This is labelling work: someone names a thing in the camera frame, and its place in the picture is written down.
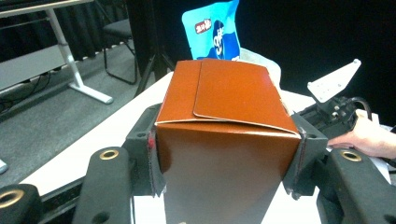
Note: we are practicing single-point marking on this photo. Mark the blue snack bag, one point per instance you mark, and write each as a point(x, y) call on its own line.
point(211, 25)

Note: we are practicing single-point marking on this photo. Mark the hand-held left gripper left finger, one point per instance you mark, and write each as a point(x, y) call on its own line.
point(141, 137)

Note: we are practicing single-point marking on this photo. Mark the black chair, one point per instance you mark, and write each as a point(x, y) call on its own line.
point(120, 28)

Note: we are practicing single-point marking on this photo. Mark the black tripod stand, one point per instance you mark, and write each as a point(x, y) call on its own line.
point(158, 65)

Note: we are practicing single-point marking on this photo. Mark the white desk frame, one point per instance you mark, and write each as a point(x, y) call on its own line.
point(70, 59)

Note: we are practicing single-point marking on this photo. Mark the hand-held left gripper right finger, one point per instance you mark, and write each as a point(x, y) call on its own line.
point(311, 149)

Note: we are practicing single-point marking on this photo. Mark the dark curtain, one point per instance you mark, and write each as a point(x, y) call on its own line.
point(84, 31)

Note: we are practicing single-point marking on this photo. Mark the brown cardboard box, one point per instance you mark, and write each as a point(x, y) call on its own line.
point(227, 140)

